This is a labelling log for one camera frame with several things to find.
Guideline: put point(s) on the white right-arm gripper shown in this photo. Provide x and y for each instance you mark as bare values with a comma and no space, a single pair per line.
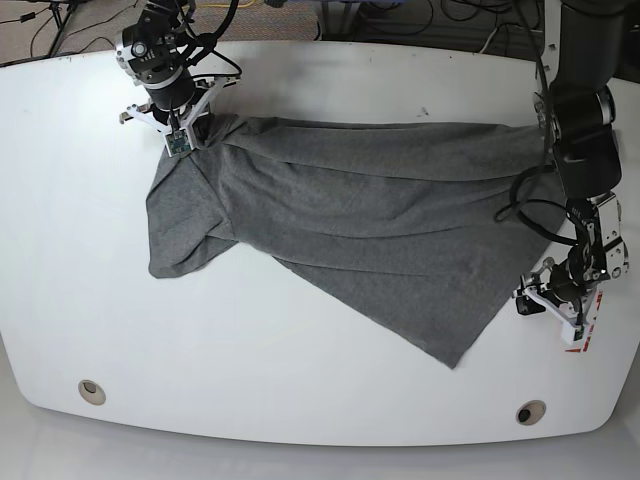
174,110

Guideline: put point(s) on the white left-arm gripper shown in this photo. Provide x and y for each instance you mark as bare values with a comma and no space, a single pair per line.
551,289

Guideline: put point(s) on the grey t-shirt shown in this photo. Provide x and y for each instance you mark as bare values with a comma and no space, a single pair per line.
395,221

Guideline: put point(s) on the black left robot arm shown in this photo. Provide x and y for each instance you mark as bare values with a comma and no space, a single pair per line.
576,111

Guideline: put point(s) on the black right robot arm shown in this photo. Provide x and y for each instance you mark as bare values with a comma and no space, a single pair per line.
180,70

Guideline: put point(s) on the red tape marking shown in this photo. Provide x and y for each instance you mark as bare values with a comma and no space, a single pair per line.
577,334

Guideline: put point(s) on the right table grommet hole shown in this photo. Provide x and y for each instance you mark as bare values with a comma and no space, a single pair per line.
531,413

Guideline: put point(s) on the table grommet hole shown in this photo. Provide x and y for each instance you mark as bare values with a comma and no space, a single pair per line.
91,392
531,413

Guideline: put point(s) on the black tripod stand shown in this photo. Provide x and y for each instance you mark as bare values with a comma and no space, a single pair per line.
61,13

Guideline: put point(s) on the left table grommet hole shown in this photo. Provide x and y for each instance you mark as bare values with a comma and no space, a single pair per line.
91,392

